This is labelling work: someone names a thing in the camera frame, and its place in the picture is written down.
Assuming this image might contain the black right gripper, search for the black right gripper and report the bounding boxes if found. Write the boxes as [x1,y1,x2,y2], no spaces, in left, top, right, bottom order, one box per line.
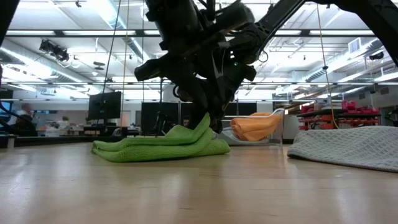
[208,58,257,134]

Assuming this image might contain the clear plastic bin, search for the clear plastic bin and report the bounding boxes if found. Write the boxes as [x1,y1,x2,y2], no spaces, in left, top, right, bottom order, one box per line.
[214,107,285,146]

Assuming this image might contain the black computer monitor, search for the black computer monitor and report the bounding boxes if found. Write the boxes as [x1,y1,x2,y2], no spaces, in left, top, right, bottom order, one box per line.
[88,91,122,121]

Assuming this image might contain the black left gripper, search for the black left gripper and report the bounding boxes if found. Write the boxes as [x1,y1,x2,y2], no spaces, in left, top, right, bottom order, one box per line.
[161,52,214,130]

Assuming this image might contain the grey waffle microfiber towel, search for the grey waffle microfiber towel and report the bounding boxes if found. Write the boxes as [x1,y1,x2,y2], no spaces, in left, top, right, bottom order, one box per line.
[287,125,398,174]

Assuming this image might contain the white ceiling air vent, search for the white ceiling air vent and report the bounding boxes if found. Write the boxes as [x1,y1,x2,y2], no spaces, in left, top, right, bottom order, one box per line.
[348,37,363,55]

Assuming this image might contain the black overhead crossbar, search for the black overhead crossbar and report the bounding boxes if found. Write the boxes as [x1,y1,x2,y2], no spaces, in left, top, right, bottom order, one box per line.
[6,28,377,39]

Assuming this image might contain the black ceiling track light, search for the black ceiling track light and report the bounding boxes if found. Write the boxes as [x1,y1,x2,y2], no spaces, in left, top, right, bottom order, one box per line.
[39,39,70,62]

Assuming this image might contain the hanging black cable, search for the hanging black cable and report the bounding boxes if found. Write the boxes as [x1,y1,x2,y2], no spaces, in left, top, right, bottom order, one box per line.
[102,0,122,91]

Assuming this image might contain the silver ventilation duct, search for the silver ventilation duct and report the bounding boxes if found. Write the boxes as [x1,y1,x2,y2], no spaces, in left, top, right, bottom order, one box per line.
[304,36,398,83]

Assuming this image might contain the red storage bins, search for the red storage bins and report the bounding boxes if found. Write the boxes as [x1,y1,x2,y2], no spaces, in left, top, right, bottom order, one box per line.
[298,100,381,131]

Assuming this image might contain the green microfiber towel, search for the green microfiber towel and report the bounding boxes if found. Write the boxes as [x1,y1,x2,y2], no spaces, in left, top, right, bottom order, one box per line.
[91,112,231,163]

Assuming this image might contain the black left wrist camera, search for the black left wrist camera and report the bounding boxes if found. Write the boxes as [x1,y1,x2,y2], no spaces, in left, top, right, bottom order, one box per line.
[134,54,175,83]

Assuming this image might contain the black room partition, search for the black room partition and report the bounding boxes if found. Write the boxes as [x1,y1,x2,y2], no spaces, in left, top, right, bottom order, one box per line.
[141,101,259,136]

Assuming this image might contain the orange microfiber towel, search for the orange microfiber towel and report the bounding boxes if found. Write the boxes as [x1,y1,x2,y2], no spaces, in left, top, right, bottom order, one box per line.
[229,112,282,142]

